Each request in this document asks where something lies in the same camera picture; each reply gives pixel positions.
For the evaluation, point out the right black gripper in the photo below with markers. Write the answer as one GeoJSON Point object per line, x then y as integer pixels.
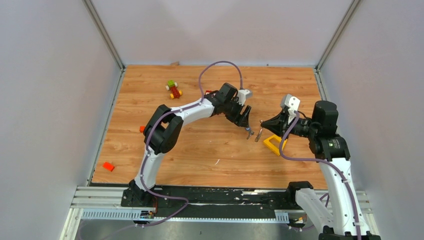
{"type": "Point", "coordinates": [277, 124]}

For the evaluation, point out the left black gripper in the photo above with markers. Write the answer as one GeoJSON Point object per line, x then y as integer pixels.
{"type": "Point", "coordinates": [239, 120]}

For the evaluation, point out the blue tagged key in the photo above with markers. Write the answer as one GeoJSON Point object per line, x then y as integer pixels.
{"type": "Point", "coordinates": [250, 132]}

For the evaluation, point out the silver keyring with keys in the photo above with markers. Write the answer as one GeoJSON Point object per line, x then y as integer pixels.
{"type": "Point", "coordinates": [259, 134]}

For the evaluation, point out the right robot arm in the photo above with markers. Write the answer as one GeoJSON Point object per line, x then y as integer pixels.
{"type": "Point", "coordinates": [345, 220]}

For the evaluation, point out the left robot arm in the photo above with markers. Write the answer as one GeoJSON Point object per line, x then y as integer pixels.
{"type": "Point", "coordinates": [164, 128]}

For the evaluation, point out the yellow triangular plastic piece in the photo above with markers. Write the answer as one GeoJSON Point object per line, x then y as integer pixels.
{"type": "Point", "coordinates": [273, 144]}

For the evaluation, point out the colourful toy brick car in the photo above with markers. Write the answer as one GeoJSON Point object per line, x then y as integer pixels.
{"type": "Point", "coordinates": [174, 92]}

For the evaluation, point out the orange red toy brick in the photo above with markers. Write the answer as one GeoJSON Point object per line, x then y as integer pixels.
{"type": "Point", "coordinates": [108, 166]}

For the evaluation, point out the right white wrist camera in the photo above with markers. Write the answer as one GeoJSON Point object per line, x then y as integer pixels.
{"type": "Point", "coordinates": [290, 105]}

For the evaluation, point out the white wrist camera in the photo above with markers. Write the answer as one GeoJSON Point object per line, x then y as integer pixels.
{"type": "Point", "coordinates": [243, 95]}
{"type": "Point", "coordinates": [290, 105]}

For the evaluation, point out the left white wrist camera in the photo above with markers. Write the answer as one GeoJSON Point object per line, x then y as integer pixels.
{"type": "Point", "coordinates": [243, 95]}

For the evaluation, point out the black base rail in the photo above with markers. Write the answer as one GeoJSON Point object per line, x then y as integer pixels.
{"type": "Point", "coordinates": [215, 203]}

